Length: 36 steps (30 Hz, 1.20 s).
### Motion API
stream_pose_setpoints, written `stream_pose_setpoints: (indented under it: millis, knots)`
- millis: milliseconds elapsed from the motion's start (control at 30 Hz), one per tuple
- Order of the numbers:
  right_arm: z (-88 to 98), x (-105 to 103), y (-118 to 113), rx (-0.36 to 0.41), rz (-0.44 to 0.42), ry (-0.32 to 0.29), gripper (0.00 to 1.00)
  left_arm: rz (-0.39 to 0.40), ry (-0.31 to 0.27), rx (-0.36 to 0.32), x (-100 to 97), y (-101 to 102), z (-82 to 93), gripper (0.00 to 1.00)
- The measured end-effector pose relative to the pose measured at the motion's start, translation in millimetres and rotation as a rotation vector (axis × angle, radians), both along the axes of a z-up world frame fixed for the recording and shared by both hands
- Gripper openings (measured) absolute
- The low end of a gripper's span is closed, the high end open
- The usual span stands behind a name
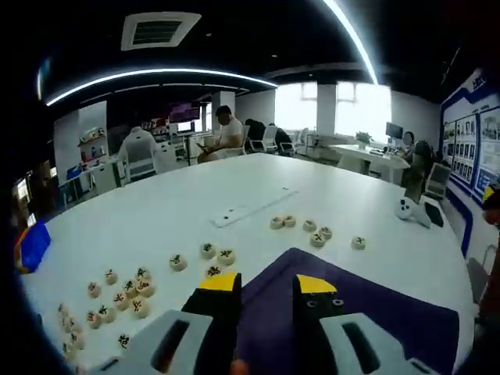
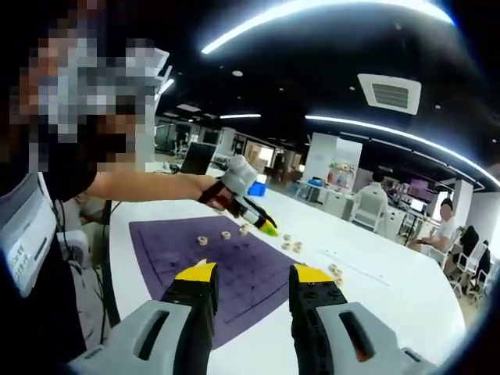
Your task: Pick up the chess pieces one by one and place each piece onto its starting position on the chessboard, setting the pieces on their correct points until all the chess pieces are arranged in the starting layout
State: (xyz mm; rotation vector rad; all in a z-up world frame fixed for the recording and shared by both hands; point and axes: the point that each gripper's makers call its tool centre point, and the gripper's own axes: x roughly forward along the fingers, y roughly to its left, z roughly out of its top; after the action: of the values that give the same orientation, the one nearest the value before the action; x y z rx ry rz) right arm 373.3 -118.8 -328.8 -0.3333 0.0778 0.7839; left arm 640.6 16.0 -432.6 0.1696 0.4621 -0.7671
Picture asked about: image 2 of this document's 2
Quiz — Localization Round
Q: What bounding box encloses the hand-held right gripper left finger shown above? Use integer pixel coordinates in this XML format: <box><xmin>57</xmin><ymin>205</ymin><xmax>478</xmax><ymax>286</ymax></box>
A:
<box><xmin>68</xmin><ymin>259</ymin><xmax>220</xmax><ymax>375</ymax></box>

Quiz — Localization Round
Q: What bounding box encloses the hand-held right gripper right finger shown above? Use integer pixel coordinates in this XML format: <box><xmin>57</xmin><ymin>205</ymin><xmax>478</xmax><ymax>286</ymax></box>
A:
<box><xmin>288</xmin><ymin>262</ymin><xmax>437</xmax><ymax>375</ymax></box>

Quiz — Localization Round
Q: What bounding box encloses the purple chessboard mat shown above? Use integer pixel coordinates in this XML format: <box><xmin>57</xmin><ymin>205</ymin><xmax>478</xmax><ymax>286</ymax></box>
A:
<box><xmin>128</xmin><ymin>216</ymin><xmax>302</xmax><ymax>351</ymax></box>

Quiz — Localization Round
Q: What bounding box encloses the group of wooden chess pieces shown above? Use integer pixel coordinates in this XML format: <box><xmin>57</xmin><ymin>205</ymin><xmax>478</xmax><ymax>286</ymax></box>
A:
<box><xmin>195</xmin><ymin>209</ymin><xmax>347</xmax><ymax>286</ymax></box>

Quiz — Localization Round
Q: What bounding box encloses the person's left hand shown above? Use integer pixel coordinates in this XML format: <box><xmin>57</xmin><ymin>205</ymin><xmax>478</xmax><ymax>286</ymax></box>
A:
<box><xmin>197</xmin><ymin>176</ymin><xmax>240</xmax><ymax>218</ymax></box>

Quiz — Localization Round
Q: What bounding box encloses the silver laptop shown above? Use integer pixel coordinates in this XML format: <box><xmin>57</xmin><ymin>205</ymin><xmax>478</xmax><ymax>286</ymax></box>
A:
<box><xmin>180</xmin><ymin>141</ymin><xmax>218</xmax><ymax>177</ymax></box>

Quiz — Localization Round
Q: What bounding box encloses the shelf with colourful items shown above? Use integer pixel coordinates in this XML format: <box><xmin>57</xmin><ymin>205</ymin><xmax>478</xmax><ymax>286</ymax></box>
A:
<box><xmin>327</xmin><ymin>162</ymin><xmax>359</xmax><ymax>188</ymax></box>

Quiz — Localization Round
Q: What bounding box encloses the white high-back office chair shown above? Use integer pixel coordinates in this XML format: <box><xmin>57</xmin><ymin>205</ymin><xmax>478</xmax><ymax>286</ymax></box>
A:
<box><xmin>350</xmin><ymin>190</ymin><xmax>391</xmax><ymax>236</ymax></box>

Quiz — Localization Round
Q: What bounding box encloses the long curved ceiling light strip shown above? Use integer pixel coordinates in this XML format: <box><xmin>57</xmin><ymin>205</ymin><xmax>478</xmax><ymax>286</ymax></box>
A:
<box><xmin>200</xmin><ymin>0</ymin><xmax>456</xmax><ymax>55</ymax></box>

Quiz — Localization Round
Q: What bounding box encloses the white equipment stand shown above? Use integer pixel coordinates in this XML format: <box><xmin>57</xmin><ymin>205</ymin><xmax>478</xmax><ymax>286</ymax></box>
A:
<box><xmin>150</xmin><ymin>46</ymin><xmax>175</xmax><ymax>98</ymax></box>

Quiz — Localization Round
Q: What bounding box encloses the ceiling air vent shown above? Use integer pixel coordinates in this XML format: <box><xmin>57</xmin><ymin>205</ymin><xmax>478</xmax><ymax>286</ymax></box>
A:
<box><xmin>356</xmin><ymin>73</ymin><xmax>423</xmax><ymax>116</ymax></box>

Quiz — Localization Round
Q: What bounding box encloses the white chest device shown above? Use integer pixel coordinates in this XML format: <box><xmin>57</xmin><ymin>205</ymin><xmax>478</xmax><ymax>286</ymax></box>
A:
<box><xmin>0</xmin><ymin>171</ymin><xmax>59</xmax><ymax>300</ymax></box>

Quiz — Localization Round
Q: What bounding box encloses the black cable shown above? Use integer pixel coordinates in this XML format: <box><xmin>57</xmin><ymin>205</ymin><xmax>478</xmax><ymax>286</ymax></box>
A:
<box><xmin>52</xmin><ymin>197</ymin><xmax>122</xmax><ymax>348</ymax></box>

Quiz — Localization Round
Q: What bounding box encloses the purple wall screen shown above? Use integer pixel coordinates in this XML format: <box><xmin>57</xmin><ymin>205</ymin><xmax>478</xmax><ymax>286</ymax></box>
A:
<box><xmin>405</xmin><ymin>177</ymin><xmax>434</xmax><ymax>198</ymax></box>

